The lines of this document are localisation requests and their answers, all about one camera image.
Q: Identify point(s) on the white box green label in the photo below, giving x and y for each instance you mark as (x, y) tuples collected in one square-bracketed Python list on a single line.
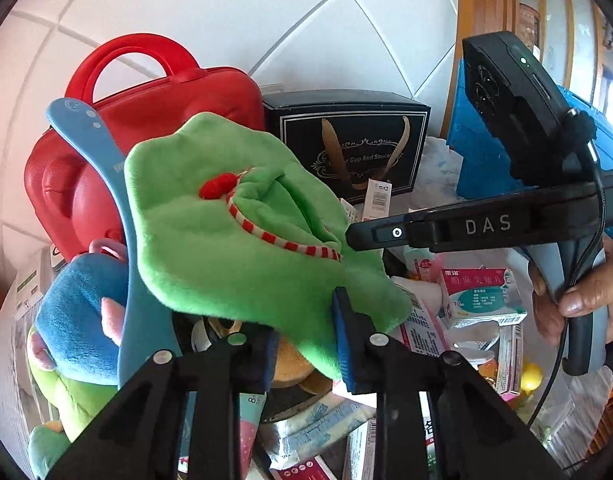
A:
[(29, 285)]

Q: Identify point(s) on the black gift box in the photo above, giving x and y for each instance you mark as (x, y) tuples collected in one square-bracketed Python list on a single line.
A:
[(346, 130)]

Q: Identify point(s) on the red hard carry case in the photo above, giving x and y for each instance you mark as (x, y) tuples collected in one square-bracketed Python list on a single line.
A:
[(86, 180)]

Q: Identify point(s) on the blue and lime plush toy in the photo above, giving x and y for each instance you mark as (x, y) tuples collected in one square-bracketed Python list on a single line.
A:
[(76, 320)]

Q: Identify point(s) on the person's right hand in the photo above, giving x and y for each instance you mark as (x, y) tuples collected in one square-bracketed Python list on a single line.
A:
[(586, 300)]

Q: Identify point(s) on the white medicine box face picture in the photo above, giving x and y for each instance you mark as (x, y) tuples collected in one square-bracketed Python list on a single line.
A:
[(481, 295)]

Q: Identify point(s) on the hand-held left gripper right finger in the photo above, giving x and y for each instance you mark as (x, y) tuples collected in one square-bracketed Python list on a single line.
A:
[(349, 350)]

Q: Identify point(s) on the desktop with striped cloth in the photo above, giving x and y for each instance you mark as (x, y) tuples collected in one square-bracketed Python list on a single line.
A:
[(11, 400)]

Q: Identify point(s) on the blue white wipes packet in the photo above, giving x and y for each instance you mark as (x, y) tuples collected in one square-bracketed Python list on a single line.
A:
[(316, 420)]

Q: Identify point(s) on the blue plastic board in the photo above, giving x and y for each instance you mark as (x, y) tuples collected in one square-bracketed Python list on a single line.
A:
[(476, 160)]

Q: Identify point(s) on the wooden door frame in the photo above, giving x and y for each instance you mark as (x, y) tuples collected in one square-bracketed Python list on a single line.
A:
[(486, 10)]

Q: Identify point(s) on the white crumpled cloth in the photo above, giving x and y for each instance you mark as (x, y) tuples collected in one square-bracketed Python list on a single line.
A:
[(441, 160)]

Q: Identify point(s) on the brown bear plush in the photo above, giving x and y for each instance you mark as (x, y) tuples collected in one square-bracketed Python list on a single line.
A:
[(286, 365)]

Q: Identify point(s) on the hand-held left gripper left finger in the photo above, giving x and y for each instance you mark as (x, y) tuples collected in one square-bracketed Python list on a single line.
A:
[(271, 365)]

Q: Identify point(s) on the long blue plastic shoehorn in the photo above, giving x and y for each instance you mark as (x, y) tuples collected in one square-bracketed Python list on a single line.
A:
[(86, 135)]

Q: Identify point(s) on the small pink white packet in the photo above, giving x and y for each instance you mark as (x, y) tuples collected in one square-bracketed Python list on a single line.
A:
[(426, 265)]

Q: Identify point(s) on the pink white medicine box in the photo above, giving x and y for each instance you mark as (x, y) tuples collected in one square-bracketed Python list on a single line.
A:
[(421, 330)]

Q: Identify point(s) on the bright green plush toy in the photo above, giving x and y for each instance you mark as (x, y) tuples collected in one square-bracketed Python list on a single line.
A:
[(211, 240)]

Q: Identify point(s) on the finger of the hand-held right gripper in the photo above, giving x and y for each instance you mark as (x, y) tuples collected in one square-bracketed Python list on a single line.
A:
[(386, 232)]

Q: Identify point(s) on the white hang tag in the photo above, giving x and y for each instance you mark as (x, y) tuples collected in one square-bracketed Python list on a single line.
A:
[(379, 195)]

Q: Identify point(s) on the yellow rubber duck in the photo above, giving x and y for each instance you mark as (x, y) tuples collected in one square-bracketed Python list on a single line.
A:
[(531, 375)]

